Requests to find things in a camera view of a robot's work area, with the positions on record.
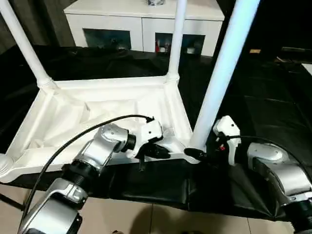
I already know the grey curtain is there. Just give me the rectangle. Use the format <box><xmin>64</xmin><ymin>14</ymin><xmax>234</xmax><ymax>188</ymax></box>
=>
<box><xmin>0</xmin><ymin>0</ymin><xmax>76</xmax><ymax>47</ymax></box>

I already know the black metal stand leg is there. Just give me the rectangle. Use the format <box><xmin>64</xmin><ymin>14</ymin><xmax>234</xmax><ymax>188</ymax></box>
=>
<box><xmin>0</xmin><ymin>194</ymin><xmax>25</xmax><ymax>212</ymax></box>

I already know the black left camera cable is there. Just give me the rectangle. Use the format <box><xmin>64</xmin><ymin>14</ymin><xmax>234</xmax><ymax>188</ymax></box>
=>
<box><xmin>19</xmin><ymin>114</ymin><xmax>156</xmax><ymax>227</ymax></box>

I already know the black plastic mat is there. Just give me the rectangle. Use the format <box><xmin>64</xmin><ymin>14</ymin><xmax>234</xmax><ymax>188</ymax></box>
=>
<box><xmin>0</xmin><ymin>45</ymin><xmax>312</xmax><ymax>222</ymax></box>

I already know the white plastic table leg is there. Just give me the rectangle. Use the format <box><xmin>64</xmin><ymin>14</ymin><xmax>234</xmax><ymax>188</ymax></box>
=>
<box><xmin>167</xmin><ymin>0</ymin><xmax>188</xmax><ymax>83</ymax></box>
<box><xmin>0</xmin><ymin>0</ymin><xmax>53</xmax><ymax>87</ymax></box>
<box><xmin>189</xmin><ymin>0</ymin><xmax>261</xmax><ymax>149</ymax></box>

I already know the white plastic table top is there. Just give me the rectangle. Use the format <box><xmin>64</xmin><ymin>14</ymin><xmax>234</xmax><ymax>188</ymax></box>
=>
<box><xmin>0</xmin><ymin>74</ymin><xmax>208</xmax><ymax>184</ymax></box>

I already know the black camera cable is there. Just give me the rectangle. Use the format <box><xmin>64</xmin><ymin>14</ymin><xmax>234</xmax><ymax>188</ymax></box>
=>
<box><xmin>219</xmin><ymin>133</ymin><xmax>312</xmax><ymax>169</ymax></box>
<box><xmin>19</xmin><ymin>114</ymin><xmax>156</xmax><ymax>227</ymax></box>

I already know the dark object on cabinet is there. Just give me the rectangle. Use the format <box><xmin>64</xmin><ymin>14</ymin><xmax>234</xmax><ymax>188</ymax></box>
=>
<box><xmin>145</xmin><ymin>0</ymin><xmax>166</xmax><ymax>7</ymax></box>

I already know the white cabinet with glass doors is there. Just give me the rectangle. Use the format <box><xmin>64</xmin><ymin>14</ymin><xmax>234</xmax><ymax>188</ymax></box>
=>
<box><xmin>63</xmin><ymin>0</ymin><xmax>224</xmax><ymax>57</ymax></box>

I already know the red and white cup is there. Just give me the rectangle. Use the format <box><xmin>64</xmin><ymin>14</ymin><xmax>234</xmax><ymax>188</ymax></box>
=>
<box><xmin>156</xmin><ymin>39</ymin><xmax>168</xmax><ymax>53</ymax></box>

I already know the black right camera cable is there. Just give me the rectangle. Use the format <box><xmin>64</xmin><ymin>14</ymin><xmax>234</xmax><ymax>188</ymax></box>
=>
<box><xmin>219</xmin><ymin>133</ymin><xmax>312</xmax><ymax>169</ymax></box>

